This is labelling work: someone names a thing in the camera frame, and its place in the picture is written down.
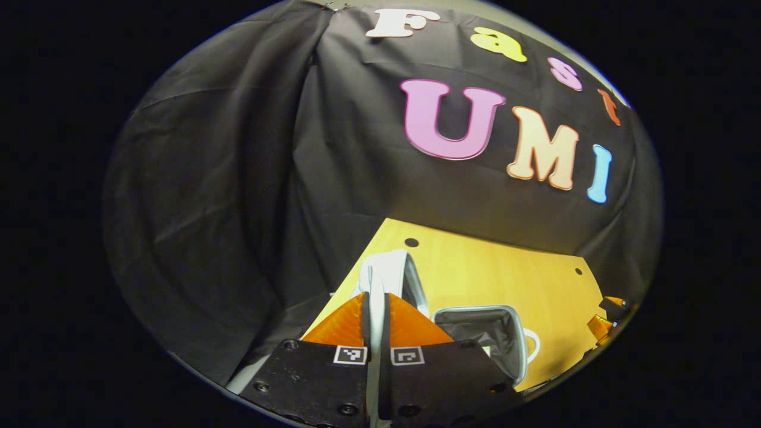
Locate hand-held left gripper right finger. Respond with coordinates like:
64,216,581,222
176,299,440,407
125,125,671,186
378,292,525,427

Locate black backdrop cloth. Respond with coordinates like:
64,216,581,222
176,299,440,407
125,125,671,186
102,0,663,387

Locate light blue suitcase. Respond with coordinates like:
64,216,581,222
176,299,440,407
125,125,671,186
226,248,543,428

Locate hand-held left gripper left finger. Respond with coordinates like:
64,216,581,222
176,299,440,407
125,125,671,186
240,292,372,428

